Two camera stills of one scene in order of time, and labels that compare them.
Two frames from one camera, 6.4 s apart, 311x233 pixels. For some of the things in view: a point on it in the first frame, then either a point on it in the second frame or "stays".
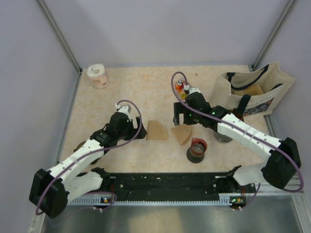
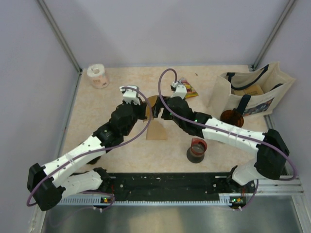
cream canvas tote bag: x=254 y=92 stays
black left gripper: x=134 y=131 -> x=142 y=108
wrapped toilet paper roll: x=96 y=72 stays
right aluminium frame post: x=272 y=35 stays
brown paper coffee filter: x=156 y=131 stays
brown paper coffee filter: x=182 y=133 -> x=152 y=100
